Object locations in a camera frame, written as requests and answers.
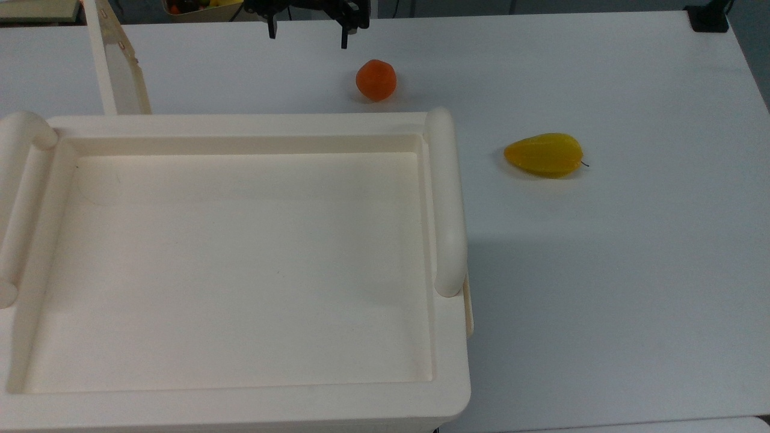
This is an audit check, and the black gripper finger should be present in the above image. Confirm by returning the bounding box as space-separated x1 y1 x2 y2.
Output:
328 0 371 49
244 0 289 40

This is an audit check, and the cream cabinet door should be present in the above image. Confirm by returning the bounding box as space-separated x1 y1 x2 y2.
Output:
81 0 153 115

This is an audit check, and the cream plastic storage cabinet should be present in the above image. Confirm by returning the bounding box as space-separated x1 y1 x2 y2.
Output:
0 107 475 433

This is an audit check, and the orange toy mandarin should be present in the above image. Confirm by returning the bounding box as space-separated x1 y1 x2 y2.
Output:
356 59 398 102

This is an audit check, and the basket of toy fruit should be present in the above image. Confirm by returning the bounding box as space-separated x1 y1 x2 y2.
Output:
161 0 244 23

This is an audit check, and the yellow toy starfruit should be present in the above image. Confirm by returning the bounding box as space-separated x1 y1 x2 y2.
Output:
504 133 590 179

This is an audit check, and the beige board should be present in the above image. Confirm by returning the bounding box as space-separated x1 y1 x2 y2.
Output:
0 0 82 25

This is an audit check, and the black table clamp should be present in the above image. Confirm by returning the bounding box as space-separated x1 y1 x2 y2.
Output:
686 4 732 33

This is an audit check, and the cream cabinet carry handle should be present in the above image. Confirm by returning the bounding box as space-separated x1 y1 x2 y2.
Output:
0 111 60 309

